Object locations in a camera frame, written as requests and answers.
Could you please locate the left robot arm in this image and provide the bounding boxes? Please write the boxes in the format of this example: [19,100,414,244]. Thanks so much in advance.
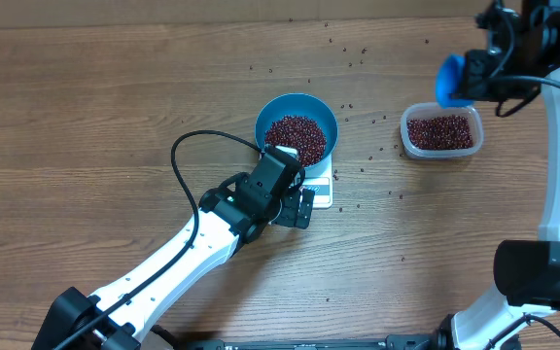
[32,145,314,349]

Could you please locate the blue metal bowl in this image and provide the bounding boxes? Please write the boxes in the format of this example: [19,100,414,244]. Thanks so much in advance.
[254,92,339,178]

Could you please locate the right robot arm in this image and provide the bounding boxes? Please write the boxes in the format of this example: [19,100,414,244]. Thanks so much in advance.
[434,1,560,349]

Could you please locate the clear plastic food container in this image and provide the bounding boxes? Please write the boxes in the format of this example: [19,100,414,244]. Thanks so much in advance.
[401,102,484,160]

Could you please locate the left black cable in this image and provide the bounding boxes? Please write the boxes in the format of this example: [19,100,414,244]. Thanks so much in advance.
[51,129,264,350]

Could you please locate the black cable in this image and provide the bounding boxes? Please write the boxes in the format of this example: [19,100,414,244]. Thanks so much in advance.
[51,129,264,350]
[488,9,560,118]

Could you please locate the white digital kitchen scale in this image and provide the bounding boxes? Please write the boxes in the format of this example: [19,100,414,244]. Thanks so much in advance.
[300,156,335,209]

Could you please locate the right black cable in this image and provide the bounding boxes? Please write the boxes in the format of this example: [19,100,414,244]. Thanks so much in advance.
[488,9,560,118]

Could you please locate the blue plastic measuring scoop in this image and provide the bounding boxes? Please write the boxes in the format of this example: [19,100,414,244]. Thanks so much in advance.
[435,54,474,108]

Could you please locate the red beans in bowl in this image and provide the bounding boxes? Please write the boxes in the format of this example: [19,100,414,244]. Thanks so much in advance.
[264,116,327,167]

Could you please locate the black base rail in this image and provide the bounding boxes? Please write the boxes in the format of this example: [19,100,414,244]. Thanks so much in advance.
[176,334,436,350]

